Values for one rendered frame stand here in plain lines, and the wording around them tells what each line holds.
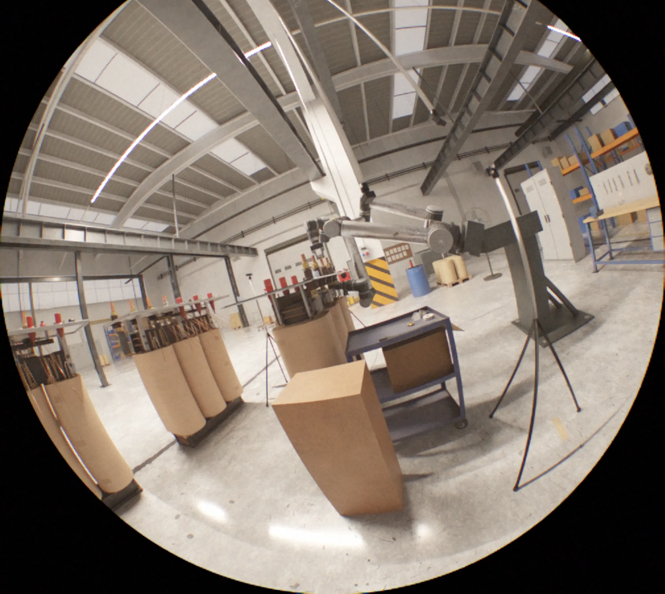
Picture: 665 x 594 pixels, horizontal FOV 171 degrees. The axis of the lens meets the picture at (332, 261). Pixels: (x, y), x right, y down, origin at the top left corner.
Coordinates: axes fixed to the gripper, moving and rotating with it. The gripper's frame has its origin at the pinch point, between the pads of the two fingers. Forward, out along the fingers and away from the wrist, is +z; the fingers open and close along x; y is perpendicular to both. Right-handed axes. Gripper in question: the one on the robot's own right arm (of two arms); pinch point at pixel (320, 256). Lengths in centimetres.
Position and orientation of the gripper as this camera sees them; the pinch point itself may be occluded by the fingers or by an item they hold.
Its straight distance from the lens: 219.9
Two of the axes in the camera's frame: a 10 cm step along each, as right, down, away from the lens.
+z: 3.1, 9.5, -0.7
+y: -1.2, -0.4, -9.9
